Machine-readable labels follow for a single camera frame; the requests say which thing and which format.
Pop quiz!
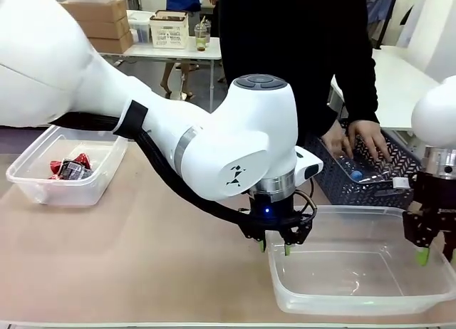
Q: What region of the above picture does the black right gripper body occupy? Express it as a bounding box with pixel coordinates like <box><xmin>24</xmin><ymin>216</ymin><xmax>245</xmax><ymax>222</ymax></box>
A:
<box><xmin>412</xmin><ymin>170</ymin><xmax>456</xmax><ymax>216</ymax></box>

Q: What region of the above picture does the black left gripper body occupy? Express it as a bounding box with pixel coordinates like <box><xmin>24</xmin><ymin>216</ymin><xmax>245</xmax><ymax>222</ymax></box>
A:
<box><xmin>248</xmin><ymin>193</ymin><xmax>298</xmax><ymax>231</ymax></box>

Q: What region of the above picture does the clear plastic bottle blue cap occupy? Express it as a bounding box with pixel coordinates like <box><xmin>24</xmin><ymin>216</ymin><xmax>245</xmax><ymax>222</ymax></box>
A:
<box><xmin>336</xmin><ymin>155</ymin><xmax>402</xmax><ymax>185</ymax></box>

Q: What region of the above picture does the red snack wrapper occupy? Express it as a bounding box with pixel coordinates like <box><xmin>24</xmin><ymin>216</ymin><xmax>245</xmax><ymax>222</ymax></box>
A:
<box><xmin>72</xmin><ymin>152</ymin><xmax>93</xmax><ymax>170</ymax></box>
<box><xmin>48</xmin><ymin>160</ymin><xmax>66</xmax><ymax>180</ymax></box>

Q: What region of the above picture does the dark wrapper with label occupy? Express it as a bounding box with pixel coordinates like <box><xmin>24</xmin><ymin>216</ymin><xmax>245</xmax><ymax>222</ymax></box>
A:
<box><xmin>58</xmin><ymin>158</ymin><xmax>95</xmax><ymax>181</ymax></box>

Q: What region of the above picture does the clear plastic container with wrappers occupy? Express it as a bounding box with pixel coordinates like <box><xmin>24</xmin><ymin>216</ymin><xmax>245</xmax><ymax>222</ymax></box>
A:
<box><xmin>6</xmin><ymin>125</ymin><xmax>129</xmax><ymax>207</ymax></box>

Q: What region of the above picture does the person's left forearm black sleeve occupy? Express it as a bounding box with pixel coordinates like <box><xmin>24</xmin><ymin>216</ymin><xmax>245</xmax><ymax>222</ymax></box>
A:
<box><xmin>351</xmin><ymin>54</ymin><xmax>380</xmax><ymax>124</ymax></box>

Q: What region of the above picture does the black plastic mesh basket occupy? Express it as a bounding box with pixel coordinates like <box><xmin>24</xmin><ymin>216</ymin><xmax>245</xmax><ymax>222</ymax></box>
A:
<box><xmin>305</xmin><ymin>117</ymin><xmax>424</xmax><ymax>209</ymax></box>

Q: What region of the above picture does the white perforated plastic basket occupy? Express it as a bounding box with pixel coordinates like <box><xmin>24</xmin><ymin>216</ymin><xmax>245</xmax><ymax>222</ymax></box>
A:
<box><xmin>149</xmin><ymin>9</ymin><xmax>190</xmax><ymax>50</ymax></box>

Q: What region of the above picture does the person's left hand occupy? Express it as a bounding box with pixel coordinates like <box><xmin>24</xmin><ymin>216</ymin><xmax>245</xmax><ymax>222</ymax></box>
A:
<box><xmin>346</xmin><ymin>120</ymin><xmax>391</xmax><ymax>163</ymax></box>

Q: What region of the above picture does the person's right hand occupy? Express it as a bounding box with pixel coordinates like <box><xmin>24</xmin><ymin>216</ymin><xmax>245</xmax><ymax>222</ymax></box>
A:
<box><xmin>321</xmin><ymin>121</ymin><xmax>355</xmax><ymax>160</ymax></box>

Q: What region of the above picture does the large white table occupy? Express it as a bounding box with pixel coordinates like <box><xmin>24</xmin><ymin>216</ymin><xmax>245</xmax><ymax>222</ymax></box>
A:
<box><xmin>330</xmin><ymin>45</ymin><xmax>443</xmax><ymax>132</ymax></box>

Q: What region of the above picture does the person in black sweater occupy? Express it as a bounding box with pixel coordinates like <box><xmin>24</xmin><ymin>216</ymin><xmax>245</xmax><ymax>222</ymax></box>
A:
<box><xmin>217</xmin><ymin>0</ymin><xmax>380</xmax><ymax>147</ymax></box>

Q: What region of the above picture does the white board panel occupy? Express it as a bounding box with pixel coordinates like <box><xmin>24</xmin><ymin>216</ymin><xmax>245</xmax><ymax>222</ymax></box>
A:
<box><xmin>396</xmin><ymin>0</ymin><xmax>429</xmax><ymax>48</ymax></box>

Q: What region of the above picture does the white folding table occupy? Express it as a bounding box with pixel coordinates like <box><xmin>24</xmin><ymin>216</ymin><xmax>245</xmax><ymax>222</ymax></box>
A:
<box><xmin>98</xmin><ymin>36</ymin><xmax>225</xmax><ymax>113</ymax></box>

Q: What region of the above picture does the plastic cup with straw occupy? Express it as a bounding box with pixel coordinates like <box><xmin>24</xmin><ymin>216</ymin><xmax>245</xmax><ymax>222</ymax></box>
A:
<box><xmin>194</xmin><ymin>16</ymin><xmax>212</xmax><ymax>53</ymax></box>

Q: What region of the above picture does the clear plastic storage box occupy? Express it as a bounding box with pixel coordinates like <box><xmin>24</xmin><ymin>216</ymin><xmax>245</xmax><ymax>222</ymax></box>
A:
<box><xmin>127</xmin><ymin>9</ymin><xmax>153</xmax><ymax>45</ymax></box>

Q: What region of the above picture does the brown cardboard box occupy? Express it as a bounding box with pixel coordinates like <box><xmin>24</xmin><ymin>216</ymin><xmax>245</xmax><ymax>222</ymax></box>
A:
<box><xmin>81</xmin><ymin>16</ymin><xmax>130</xmax><ymax>38</ymax></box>
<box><xmin>65</xmin><ymin>0</ymin><xmax>128</xmax><ymax>23</ymax></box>
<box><xmin>88</xmin><ymin>31</ymin><xmax>135</xmax><ymax>54</ymax></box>

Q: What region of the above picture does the thin black camera cable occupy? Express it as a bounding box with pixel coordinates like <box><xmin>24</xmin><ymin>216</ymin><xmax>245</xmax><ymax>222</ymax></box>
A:
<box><xmin>294</xmin><ymin>189</ymin><xmax>318</xmax><ymax>223</ymax></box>

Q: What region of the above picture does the black sleeved left arm cable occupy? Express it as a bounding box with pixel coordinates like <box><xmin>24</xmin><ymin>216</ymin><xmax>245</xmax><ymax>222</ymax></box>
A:
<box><xmin>52</xmin><ymin>111</ymin><xmax>258</xmax><ymax>227</ymax></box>

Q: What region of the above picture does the black strap on left arm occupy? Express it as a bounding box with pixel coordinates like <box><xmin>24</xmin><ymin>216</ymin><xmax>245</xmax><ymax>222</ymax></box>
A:
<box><xmin>113</xmin><ymin>100</ymin><xmax>150</xmax><ymax>140</ymax></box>

